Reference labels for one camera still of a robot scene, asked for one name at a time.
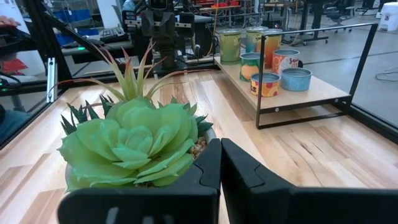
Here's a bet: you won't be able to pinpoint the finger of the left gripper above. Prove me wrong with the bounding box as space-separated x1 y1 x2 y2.
159 9 178 40
141 11 160 40

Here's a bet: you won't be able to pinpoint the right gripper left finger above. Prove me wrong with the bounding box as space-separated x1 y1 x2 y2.
57 139 222 224

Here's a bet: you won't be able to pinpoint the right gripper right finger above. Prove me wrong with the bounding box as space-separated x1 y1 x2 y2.
221 138 398 224

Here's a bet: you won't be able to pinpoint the tall green label can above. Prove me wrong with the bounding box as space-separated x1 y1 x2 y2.
219 28 243 65

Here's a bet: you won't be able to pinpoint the tall light blue can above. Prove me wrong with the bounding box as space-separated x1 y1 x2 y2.
245 26 268 54

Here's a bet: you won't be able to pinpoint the green peach label can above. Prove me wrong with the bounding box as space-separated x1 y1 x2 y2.
239 52 262 82

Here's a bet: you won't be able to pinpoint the tall orange label can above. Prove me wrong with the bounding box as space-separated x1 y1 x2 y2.
256 28 283 74

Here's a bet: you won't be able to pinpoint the low yellow pineapple can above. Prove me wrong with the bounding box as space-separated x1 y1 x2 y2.
250 72 282 98

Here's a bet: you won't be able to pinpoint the white red sauce can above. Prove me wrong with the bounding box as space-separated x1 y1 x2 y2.
272 49 301 75

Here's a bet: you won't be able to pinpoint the low blue can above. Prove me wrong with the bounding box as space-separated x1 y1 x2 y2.
280 67 313 92

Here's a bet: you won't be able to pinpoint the person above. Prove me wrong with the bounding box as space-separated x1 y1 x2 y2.
122 0 139 12

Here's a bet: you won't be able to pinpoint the black computer keyboard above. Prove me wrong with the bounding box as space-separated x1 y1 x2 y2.
98 27 127 40

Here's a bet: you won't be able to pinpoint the dark desk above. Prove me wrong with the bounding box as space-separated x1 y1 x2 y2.
60 39 141 65

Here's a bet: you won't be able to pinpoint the blue storage bin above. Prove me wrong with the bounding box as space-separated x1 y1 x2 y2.
57 28 100 47
54 8 98 25

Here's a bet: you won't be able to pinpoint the artificial succulent in patterned pot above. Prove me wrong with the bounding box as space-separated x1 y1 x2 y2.
46 40 218 195

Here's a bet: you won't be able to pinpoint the person's hand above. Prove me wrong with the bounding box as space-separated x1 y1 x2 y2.
0 15 21 27

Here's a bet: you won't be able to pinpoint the black office chair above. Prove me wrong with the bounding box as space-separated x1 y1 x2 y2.
325 2 357 26

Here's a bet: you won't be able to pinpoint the person's leg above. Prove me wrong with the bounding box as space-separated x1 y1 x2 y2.
0 104 32 142

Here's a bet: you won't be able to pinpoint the white plastic bin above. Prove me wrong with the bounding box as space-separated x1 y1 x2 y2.
377 1 398 32

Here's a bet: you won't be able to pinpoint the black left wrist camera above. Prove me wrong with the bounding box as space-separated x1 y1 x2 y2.
148 0 169 10

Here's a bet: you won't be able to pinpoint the black metal table frame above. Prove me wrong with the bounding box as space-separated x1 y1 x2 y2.
0 0 398 150

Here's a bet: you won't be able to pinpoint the silver aluminium bracket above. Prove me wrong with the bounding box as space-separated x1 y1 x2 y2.
46 57 58 103

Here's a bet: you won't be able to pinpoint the wooden shelf black metal frame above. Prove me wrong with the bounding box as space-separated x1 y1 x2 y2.
213 22 379 130

